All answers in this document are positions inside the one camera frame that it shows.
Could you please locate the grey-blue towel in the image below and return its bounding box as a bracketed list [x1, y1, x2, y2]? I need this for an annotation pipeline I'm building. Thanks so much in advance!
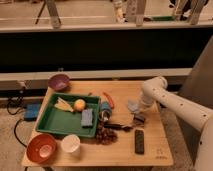
[127, 101, 140, 113]

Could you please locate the blue power box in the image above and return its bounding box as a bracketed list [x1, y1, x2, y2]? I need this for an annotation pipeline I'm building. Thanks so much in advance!
[24, 103, 40, 121]

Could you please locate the purple bowl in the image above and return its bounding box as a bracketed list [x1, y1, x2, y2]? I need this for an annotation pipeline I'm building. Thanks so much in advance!
[48, 74, 70, 91]

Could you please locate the green plastic tray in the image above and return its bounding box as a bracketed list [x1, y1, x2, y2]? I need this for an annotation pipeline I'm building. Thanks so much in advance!
[36, 93, 100, 138]

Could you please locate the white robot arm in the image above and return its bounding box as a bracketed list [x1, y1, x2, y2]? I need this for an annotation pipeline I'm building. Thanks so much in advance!
[139, 76, 213, 171]

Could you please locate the orange carrot toy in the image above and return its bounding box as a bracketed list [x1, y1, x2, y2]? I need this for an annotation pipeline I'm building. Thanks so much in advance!
[103, 92, 115, 109]

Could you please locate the brown grape bunch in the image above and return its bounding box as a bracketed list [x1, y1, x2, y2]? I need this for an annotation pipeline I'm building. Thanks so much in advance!
[95, 124, 117, 145]

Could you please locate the black cable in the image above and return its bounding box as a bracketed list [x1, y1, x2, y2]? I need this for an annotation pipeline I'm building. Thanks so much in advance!
[6, 87, 28, 148]

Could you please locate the orange bowl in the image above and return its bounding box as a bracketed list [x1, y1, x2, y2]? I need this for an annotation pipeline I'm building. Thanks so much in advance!
[26, 134, 57, 164]

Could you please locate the silver blue can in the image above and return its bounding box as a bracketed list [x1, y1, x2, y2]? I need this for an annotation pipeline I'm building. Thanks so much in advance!
[99, 101, 112, 122]

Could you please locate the black handled utensil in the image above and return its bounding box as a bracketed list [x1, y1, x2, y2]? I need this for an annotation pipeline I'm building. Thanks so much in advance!
[104, 123, 133, 132]

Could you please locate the small dark box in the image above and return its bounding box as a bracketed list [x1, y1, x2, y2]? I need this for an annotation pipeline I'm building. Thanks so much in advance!
[133, 115, 145, 127]

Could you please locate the black remote control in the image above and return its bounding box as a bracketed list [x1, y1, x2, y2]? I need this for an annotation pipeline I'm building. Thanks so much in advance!
[135, 130, 144, 154]

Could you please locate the blue sponge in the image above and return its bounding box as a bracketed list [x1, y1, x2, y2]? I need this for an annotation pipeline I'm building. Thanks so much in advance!
[81, 109, 93, 127]

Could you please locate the white cup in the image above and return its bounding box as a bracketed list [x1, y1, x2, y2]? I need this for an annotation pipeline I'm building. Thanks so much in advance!
[61, 134, 80, 154]

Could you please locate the yellow banana toy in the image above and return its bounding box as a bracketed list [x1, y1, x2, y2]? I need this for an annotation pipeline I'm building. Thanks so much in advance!
[55, 98, 74, 112]

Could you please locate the yellow apple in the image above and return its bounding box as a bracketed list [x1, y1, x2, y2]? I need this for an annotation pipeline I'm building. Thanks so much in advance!
[74, 99, 86, 112]

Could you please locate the wooden table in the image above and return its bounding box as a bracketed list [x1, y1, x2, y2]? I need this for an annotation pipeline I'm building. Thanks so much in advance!
[43, 81, 173, 167]

